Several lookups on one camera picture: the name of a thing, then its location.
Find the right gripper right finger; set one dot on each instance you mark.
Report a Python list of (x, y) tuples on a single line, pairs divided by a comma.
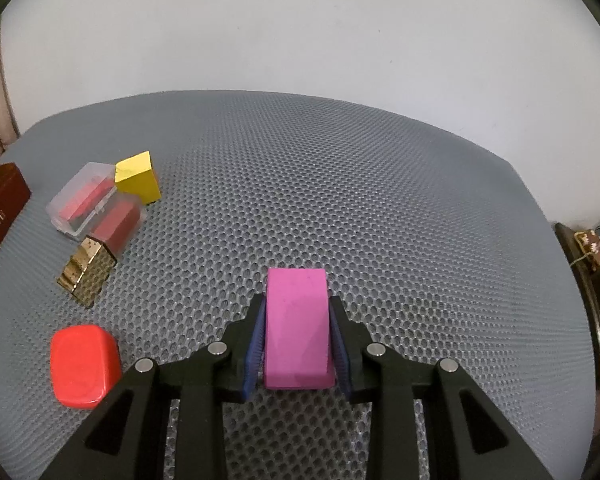
[(468, 437)]

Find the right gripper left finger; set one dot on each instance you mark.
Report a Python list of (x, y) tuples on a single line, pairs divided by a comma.
[(124, 437)]

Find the red rounded case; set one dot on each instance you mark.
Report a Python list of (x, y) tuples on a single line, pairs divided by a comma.
[(84, 365)]

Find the gold lipstick with clear cap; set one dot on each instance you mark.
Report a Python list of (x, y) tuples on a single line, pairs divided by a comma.
[(98, 253)]

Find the pink rectangular block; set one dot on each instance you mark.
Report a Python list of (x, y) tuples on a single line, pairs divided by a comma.
[(297, 331)]

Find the clear box with red card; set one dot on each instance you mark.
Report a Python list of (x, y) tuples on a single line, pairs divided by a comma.
[(77, 205)]

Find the grey honeycomb table mat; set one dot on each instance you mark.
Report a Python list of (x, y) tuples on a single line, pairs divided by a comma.
[(435, 244)]

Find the yellow striped cube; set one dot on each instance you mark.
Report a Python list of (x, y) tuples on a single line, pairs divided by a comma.
[(135, 175)]

